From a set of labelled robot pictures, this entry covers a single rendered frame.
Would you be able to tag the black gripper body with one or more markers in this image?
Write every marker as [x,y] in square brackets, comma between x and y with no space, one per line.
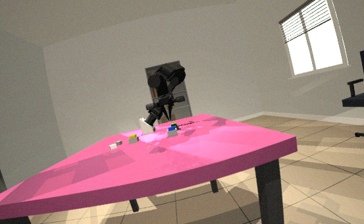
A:
[162,91]

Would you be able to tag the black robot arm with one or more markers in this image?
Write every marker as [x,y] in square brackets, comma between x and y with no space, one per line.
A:
[173,73]

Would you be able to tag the green button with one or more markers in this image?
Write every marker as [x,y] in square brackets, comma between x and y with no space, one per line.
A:
[175,125]

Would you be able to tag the blue button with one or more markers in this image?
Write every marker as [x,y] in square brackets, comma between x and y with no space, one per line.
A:
[172,131]

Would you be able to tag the yellow button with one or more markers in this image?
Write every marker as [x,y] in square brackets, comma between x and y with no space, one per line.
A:
[133,139]

